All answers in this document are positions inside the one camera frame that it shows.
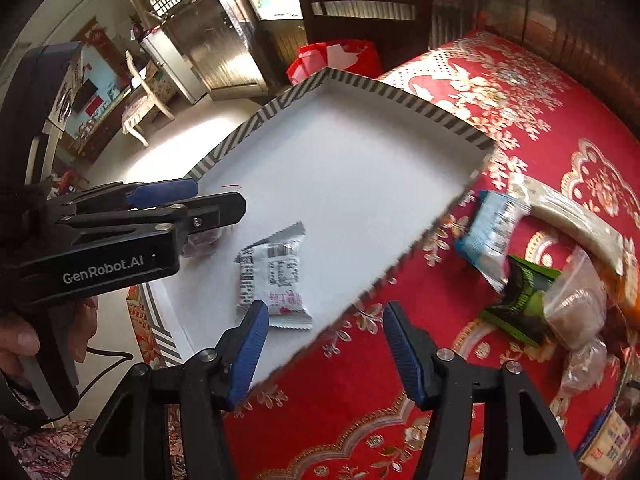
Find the white snack packet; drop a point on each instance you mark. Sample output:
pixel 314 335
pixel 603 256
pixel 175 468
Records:
pixel 275 270

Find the blue white cracker packet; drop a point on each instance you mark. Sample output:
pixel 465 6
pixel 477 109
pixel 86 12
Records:
pixel 492 240

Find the person's left hand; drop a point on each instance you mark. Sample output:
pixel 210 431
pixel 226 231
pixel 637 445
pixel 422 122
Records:
pixel 20 342

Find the green snack packet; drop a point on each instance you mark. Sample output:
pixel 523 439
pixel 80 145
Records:
pixel 522 300

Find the white chair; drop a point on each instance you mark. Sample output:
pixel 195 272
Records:
pixel 137 110

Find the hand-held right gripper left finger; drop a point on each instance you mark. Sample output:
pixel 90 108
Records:
pixel 249 350

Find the clear bag of brown pastry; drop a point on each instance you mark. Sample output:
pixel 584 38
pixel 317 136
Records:
pixel 585 367
pixel 575 305

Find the orange snack packet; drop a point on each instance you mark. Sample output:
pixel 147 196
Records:
pixel 622 287

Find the striped white cardboard box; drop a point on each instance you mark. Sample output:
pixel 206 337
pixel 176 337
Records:
pixel 340 160

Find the dark wooden bench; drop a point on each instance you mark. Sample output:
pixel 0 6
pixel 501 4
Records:
pixel 550 10

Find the red paper bag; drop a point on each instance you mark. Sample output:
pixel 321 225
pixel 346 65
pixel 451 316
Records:
pixel 310 60

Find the person's floral clothing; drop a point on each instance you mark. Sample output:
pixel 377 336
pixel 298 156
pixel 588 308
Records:
pixel 35 450

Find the grey refrigerator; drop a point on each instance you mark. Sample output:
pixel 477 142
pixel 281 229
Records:
pixel 175 60

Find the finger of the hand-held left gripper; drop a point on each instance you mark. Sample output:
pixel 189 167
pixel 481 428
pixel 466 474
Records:
pixel 215 210
pixel 160 192

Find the pale yellow snack packet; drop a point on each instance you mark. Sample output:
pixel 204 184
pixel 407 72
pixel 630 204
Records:
pixel 607 445

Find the long beige snack packet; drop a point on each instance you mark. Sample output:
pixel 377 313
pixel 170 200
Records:
pixel 565 217

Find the metal security door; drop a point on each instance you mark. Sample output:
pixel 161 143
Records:
pixel 220 35

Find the clear bag of red dates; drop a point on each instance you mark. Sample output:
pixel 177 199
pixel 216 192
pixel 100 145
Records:
pixel 202 245

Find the television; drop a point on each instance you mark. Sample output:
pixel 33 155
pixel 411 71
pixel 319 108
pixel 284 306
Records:
pixel 85 95

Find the red floral tablecloth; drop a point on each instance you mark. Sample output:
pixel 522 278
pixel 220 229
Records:
pixel 550 110

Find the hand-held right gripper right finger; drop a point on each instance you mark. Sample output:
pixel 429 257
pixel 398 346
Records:
pixel 401 355

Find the wooden television cabinet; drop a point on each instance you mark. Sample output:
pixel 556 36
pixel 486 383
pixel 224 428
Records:
pixel 100 130

